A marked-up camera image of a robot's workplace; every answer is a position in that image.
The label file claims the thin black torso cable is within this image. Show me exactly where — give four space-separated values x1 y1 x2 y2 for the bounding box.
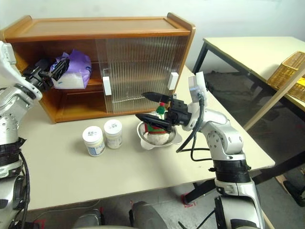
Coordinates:
177 209 216 229

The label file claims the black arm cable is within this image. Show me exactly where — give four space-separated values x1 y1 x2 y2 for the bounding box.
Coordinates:
175 95 215 162
18 150 31 229

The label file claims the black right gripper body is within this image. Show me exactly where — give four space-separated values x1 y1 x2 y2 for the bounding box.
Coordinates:
165 94 192 127

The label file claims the black table leg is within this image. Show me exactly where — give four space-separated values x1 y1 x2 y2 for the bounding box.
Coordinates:
23 220 41 229
184 177 216 206

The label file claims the silver metal bowl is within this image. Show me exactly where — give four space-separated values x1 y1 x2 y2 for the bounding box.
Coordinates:
136 120 183 150

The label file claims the brown wooden cabinet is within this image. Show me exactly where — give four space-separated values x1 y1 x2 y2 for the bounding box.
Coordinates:
0 12 197 124

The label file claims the white plush toy green hat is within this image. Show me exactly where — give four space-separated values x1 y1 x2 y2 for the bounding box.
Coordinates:
143 102 171 146

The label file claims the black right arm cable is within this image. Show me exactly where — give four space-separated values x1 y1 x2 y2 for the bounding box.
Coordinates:
175 95 215 162

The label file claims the white door handle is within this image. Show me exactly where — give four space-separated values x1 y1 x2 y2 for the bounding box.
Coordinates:
167 72 179 91
102 76 112 96

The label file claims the large yellow wicker basket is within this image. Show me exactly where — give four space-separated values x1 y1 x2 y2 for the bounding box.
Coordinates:
266 51 305 91

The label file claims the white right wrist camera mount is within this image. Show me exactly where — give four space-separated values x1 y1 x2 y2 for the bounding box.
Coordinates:
182 71 210 132

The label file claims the purple tissue box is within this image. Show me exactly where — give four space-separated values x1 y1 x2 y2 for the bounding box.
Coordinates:
51 49 92 90

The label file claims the white bottle cream label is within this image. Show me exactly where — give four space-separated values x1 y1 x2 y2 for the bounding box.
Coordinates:
103 119 123 150

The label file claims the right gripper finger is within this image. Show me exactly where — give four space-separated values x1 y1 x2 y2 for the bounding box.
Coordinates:
142 91 173 104
135 114 173 133

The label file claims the white bottle blue print label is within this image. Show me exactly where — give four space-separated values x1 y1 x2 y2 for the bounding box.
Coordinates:
82 125 106 157

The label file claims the light wooden beam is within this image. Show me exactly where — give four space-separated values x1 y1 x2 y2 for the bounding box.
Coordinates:
244 71 305 131

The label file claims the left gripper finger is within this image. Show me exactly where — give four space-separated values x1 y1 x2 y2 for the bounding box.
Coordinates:
50 59 71 81
35 59 50 70

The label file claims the small yellow wicker basket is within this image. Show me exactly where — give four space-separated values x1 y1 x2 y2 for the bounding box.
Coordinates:
287 77 305 101

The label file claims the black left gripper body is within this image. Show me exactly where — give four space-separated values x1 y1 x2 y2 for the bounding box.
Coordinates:
22 66 54 92

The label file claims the cream table black frame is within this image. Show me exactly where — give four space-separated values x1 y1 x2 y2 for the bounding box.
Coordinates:
192 36 305 115

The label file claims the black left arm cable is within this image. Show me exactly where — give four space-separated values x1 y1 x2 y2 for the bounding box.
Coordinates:
18 150 31 229

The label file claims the ribbed clear sliding door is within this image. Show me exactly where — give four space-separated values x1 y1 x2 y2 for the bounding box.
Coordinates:
95 38 182 115
106 35 190 114

